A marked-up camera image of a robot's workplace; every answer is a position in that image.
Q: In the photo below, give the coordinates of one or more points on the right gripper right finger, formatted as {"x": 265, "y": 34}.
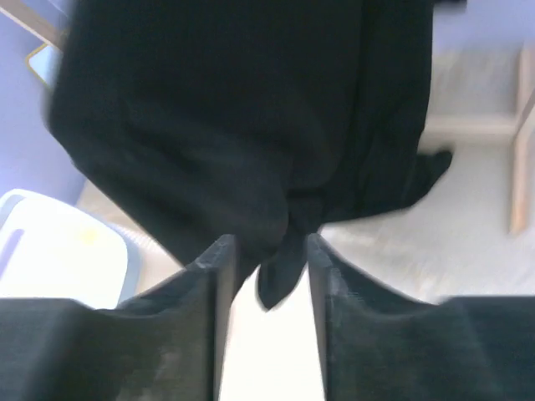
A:
{"x": 377, "y": 344}

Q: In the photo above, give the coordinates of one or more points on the white plastic laundry basket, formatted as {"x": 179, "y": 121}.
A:
{"x": 54, "y": 250}

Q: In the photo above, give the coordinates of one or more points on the black printed t shirt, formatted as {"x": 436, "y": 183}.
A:
{"x": 246, "y": 125}

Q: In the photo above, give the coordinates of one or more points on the small whiteboard with wooden frame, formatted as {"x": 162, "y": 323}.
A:
{"x": 43, "y": 63}

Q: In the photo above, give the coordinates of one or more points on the wooden clothes rack frame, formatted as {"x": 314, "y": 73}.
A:
{"x": 518, "y": 125}

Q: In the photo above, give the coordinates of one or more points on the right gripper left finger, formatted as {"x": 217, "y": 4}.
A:
{"x": 166, "y": 344}

